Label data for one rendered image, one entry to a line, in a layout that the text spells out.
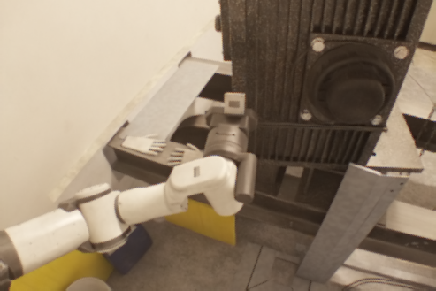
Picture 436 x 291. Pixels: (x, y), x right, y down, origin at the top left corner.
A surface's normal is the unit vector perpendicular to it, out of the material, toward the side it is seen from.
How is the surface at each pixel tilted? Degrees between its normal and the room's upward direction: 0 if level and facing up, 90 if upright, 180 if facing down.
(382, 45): 90
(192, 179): 15
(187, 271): 0
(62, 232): 59
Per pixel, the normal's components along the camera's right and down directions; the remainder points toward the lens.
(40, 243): 0.78, -0.22
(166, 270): -0.07, -0.72
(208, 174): -0.32, -0.71
